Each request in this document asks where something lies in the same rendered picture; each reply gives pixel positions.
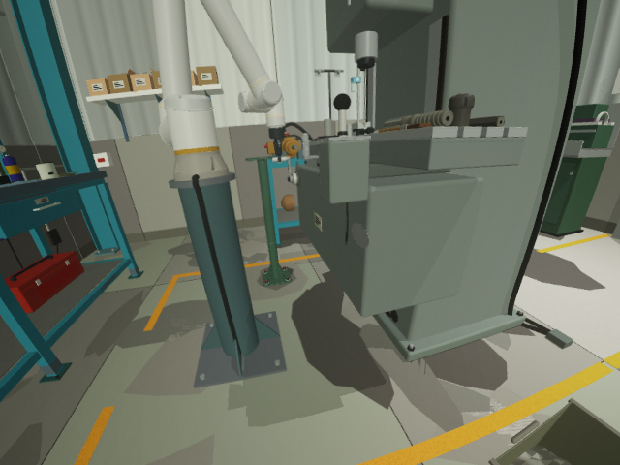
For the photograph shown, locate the dark grey collet chuck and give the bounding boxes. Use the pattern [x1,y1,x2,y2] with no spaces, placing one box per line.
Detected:
[448,92,476,128]

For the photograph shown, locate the teal small table frame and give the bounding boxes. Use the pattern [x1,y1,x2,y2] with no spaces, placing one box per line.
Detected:
[267,155,310,247]

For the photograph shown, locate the blue spray bottle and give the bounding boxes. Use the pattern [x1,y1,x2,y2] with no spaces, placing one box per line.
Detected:
[1,143,23,185]

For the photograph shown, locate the teal workbench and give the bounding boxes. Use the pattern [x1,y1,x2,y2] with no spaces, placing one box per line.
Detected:
[0,171,113,384]

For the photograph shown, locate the white wall shelf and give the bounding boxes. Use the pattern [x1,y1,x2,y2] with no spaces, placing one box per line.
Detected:
[85,83,224,142]

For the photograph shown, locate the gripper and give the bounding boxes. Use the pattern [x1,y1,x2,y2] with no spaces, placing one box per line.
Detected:
[268,126,288,163]

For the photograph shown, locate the grey pole stand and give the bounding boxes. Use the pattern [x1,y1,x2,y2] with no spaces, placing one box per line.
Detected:
[313,67,346,123]

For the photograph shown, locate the green post stand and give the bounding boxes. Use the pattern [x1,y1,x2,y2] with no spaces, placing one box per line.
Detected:
[244,154,298,291]

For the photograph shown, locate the red toolbox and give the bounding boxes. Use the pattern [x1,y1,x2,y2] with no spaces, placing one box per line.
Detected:
[4,250,86,315]

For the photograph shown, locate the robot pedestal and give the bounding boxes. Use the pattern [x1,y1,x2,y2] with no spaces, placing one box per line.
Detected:
[168,174,288,389]

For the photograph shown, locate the black ball feed lever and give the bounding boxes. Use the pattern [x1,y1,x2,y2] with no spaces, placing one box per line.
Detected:
[332,92,354,138]

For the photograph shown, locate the black looped cable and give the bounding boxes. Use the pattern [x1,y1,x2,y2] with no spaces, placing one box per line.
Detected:
[283,122,312,142]

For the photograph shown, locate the grey spindle quill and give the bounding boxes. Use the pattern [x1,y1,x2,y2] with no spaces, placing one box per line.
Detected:
[353,30,380,69]

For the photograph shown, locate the dark grey round bar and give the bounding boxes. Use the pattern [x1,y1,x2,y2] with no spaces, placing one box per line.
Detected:
[468,114,507,129]

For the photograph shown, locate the grey-green milling machine body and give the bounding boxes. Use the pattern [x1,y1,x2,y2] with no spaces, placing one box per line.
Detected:
[295,0,590,365]

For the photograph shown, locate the grey olive bin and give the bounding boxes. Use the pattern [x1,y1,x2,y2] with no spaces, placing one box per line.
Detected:
[487,397,620,465]

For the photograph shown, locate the green cabinet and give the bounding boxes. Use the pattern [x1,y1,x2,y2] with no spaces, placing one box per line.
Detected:
[539,102,614,239]

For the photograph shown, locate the teal steel frame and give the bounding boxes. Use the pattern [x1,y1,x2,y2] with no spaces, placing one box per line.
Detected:
[10,0,145,281]

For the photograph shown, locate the grey threaded arbor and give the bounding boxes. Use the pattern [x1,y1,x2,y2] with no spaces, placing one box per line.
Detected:
[385,109,455,132]

